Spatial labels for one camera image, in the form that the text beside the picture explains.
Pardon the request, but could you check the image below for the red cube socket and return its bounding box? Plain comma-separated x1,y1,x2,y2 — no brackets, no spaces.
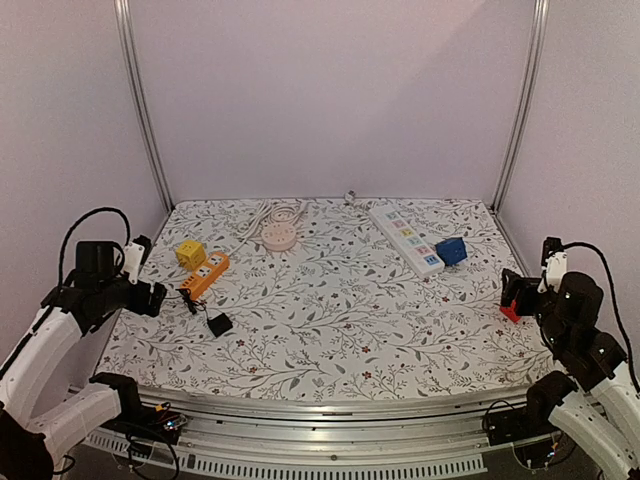
499,300,521,324

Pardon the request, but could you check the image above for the yellow cube socket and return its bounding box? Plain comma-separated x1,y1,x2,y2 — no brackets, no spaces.
175,239,206,271

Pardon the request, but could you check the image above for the blue cube socket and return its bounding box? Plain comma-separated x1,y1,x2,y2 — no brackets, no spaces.
435,237,467,266

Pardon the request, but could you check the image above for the white power strip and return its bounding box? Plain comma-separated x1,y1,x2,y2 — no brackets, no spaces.
368,206,445,279

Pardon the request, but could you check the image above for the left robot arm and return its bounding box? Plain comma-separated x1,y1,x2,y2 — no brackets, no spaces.
1,235,177,479

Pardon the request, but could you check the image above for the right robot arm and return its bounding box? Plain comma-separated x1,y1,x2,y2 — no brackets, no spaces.
482,237,639,479

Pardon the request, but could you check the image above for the orange power strip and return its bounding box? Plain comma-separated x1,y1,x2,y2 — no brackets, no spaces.
181,252,230,301

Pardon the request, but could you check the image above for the black power adapter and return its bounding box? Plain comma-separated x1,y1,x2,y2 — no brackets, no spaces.
206,313,233,338

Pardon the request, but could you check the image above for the pink round socket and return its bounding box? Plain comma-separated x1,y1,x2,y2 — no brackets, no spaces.
260,221,297,252

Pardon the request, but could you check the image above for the floral table mat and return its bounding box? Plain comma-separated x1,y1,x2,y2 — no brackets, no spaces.
98,199,553,403

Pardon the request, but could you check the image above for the black adapter cable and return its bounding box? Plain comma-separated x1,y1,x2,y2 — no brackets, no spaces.
169,288,211,321

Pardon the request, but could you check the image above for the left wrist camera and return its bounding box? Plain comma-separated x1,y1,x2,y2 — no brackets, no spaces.
121,235,152,285

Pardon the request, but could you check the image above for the white cable of round socket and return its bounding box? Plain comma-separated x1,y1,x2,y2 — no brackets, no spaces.
236,200,309,243

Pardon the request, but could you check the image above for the aluminium front rail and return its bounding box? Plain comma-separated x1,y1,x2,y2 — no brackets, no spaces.
59,384,616,480

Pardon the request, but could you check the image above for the right aluminium post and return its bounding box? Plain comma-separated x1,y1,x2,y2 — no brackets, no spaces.
490,0,550,215

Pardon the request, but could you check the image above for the aluminium post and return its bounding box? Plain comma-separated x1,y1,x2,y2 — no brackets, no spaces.
490,0,550,215
114,0,175,214

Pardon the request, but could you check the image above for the left aluminium post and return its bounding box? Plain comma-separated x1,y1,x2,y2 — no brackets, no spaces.
114,0,175,214

